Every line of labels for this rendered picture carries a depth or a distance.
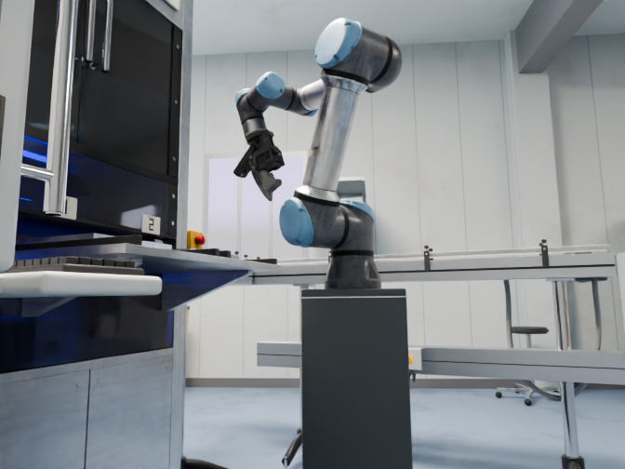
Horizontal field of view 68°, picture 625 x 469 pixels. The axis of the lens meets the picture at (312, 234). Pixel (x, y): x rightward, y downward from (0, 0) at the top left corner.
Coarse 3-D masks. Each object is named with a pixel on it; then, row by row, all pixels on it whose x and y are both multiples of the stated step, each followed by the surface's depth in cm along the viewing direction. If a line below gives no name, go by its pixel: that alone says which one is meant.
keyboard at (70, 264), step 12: (12, 264) 70; (24, 264) 69; (36, 264) 67; (48, 264) 64; (60, 264) 63; (72, 264) 63; (84, 264) 66; (96, 264) 68; (108, 264) 70; (120, 264) 72; (132, 264) 74
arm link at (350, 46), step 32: (352, 32) 101; (320, 64) 106; (352, 64) 104; (384, 64) 108; (352, 96) 107; (320, 128) 109; (320, 160) 109; (320, 192) 110; (288, 224) 112; (320, 224) 110
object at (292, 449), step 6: (300, 432) 222; (294, 438) 217; (300, 438) 217; (294, 444) 212; (300, 444) 216; (288, 450) 208; (294, 450) 209; (288, 456) 205; (294, 456) 209; (282, 462) 205; (288, 462) 204
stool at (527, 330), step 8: (512, 328) 352; (520, 328) 347; (528, 328) 343; (536, 328) 342; (544, 328) 345; (528, 336) 353; (528, 344) 352; (520, 384) 367; (528, 392) 338; (536, 392) 345; (552, 392) 337; (528, 400) 327
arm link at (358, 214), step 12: (348, 204) 119; (360, 204) 120; (348, 216) 117; (360, 216) 119; (372, 216) 123; (348, 228) 116; (360, 228) 118; (372, 228) 122; (348, 240) 117; (360, 240) 118; (372, 240) 121
